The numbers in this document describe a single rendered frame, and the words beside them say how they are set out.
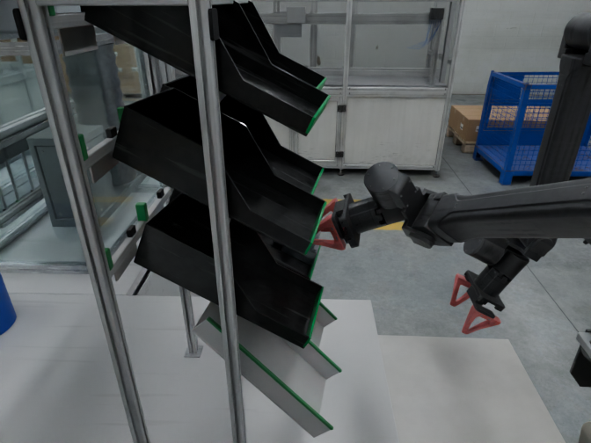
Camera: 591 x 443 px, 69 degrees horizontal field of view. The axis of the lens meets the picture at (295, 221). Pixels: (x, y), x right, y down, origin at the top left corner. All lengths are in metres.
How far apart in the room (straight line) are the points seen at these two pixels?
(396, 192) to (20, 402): 0.92
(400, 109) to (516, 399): 3.63
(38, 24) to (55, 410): 0.82
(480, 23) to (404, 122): 4.99
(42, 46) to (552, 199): 0.55
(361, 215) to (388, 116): 3.74
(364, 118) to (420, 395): 3.62
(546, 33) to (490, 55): 1.01
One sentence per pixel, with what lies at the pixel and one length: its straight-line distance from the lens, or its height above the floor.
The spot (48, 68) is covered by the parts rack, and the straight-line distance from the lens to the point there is 0.55.
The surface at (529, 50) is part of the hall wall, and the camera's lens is 9.65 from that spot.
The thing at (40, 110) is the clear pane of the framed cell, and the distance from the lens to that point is 1.38.
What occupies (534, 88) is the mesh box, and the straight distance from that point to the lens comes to 4.58.
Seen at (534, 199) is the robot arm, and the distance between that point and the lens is 0.55.
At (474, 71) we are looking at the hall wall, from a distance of 9.35.
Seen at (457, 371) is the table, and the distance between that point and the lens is 1.15.
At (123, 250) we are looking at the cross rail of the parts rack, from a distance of 0.70.
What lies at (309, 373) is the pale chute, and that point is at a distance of 0.86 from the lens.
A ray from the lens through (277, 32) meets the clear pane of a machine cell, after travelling 4.32.
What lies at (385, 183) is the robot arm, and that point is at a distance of 0.69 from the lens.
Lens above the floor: 1.65
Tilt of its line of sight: 27 degrees down
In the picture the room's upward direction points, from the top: straight up
